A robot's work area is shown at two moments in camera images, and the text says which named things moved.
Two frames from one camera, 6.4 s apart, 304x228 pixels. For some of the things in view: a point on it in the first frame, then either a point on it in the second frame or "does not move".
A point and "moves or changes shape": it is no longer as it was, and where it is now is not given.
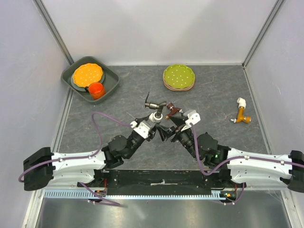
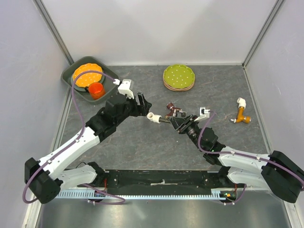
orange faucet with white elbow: x=242 y=105 does not move
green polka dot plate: x=179 y=76 does not move
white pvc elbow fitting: x=153 y=117 moves or changes shape
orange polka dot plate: x=85 y=74 does not move
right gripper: x=178 y=133 to x=177 y=122
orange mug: x=96 y=90 does not move
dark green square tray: x=91 y=79 does not move
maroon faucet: x=170 y=106 does not move
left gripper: x=152 y=134 to x=143 y=109
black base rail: x=162 y=182 does not move
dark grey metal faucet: x=152 y=104 to x=166 y=119
